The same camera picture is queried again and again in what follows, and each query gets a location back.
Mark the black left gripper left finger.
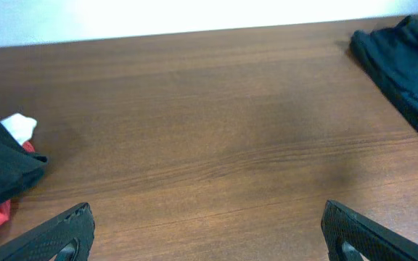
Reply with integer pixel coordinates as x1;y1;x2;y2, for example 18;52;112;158
0;202;95;261

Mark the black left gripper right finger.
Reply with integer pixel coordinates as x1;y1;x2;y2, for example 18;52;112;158
321;200;418;261

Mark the white folded shirt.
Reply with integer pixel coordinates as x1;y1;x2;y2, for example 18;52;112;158
0;112;38;257

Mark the navy blue garment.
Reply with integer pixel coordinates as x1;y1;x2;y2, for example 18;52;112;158
349;16;418;132

